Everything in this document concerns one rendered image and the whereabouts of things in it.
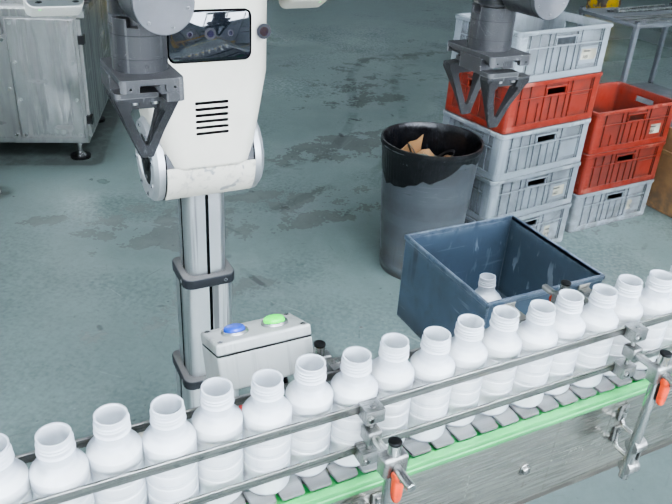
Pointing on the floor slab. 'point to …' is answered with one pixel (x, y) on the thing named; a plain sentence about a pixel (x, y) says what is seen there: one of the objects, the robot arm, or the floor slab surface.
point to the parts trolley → (637, 37)
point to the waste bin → (423, 184)
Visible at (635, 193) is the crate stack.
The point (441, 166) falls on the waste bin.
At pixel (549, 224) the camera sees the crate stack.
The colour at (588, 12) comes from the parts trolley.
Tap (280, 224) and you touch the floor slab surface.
